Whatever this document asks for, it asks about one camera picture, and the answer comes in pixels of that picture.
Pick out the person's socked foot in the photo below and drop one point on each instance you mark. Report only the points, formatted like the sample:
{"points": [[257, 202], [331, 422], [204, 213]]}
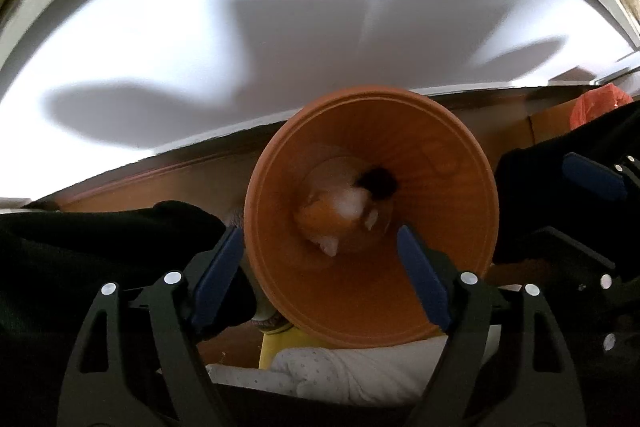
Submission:
{"points": [[267, 319]]}

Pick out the orange plastic bowl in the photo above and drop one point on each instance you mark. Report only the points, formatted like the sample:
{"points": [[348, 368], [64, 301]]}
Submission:
{"points": [[440, 157]]}

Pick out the yellow plastic object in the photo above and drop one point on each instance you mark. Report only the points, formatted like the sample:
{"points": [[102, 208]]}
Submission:
{"points": [[282, 347]]}

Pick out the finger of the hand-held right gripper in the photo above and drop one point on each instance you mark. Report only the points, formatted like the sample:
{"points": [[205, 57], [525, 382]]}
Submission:
{"points": [[600, 289], [595, 179]]}

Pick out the person's right leg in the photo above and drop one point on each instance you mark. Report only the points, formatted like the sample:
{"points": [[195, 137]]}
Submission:
{"points": [[530, 197]]}

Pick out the small white paper scrap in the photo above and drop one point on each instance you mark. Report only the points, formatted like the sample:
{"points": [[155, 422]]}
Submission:
{"points": [[328, 247]]}

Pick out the red plastic bag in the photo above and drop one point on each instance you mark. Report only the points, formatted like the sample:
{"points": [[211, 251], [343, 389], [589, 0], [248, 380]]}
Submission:
{"points": [[597, 102]]}

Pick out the white dotted cloth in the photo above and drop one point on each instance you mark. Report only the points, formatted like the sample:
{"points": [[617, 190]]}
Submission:
{"points": [[350, 372]]}

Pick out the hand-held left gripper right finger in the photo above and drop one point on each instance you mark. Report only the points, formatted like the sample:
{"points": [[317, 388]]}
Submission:
{"points": [[425, 279]]}

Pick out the white crumpled tissue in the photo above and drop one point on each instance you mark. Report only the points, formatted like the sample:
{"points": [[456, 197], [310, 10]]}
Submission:
{"points": [[350, 204]]}

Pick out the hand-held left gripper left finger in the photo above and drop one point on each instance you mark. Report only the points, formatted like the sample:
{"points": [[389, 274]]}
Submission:
{"points": [[220, 279]]}

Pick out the brown wooden bed frame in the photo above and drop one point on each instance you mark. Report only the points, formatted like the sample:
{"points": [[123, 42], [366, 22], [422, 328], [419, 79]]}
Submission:
{"points": [[200, 172]]}

